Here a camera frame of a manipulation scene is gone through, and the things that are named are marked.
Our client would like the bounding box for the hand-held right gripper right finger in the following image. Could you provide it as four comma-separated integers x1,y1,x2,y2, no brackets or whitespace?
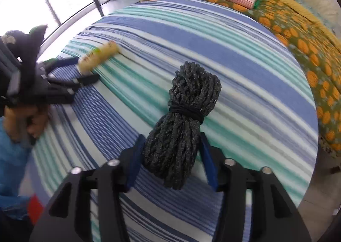
198,131,312,242

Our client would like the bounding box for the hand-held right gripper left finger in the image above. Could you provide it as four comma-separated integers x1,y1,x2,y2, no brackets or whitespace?
29,134,146,242

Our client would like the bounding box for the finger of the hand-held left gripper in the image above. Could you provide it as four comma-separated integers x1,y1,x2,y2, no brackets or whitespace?
41,57,80,71
46,74,101,90

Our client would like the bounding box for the tan pastry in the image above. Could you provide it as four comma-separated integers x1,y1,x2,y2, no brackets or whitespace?
77,40,120,75

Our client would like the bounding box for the person's left forearm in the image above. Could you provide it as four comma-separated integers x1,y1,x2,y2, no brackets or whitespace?
0,118,36,221

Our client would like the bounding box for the person's left hand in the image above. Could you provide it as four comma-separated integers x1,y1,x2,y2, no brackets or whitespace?
4,104,50,142

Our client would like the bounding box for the striped tablecloth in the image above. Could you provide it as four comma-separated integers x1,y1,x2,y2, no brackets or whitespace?
28,0,319,242

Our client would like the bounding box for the yellow blanket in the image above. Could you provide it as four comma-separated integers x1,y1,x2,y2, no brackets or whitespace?
198,0,341,53

